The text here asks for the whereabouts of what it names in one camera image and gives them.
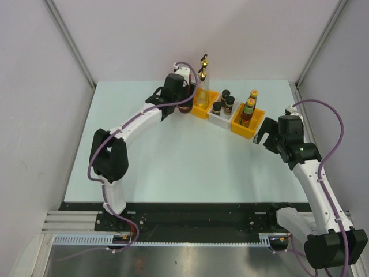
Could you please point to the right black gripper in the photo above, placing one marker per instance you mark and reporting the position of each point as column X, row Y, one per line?
column 270, row 126

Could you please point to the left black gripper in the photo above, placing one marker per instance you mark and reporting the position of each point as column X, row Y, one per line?
column 187, row 87

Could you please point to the green label sauce bottle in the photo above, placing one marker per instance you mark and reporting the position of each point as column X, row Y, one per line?
column 247, row 113
column 254, row 94

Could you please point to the glass oil bottle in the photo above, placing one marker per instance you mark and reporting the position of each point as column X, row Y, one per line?
column 204, row 65
column 203, row 89

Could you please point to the black lid spice jar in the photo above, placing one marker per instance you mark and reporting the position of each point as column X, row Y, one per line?
column 225, row 93
column 229, row 102
column 216, row 109

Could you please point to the red lid jar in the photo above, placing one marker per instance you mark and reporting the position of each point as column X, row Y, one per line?
column 184, row 109

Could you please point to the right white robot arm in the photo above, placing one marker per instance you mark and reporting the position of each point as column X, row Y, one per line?
column 331, row 240

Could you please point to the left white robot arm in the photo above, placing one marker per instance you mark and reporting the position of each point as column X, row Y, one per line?
column 108, row 161

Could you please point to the left yellow plastic bin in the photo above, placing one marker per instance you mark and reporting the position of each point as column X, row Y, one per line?
column 202, row 112

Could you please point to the white plastic bin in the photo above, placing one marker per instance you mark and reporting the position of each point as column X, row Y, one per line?
column 222, row 119

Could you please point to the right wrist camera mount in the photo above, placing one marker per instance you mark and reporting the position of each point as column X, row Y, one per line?
column 290, row 110

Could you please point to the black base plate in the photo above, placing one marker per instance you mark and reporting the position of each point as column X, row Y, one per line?
column 218, row 223

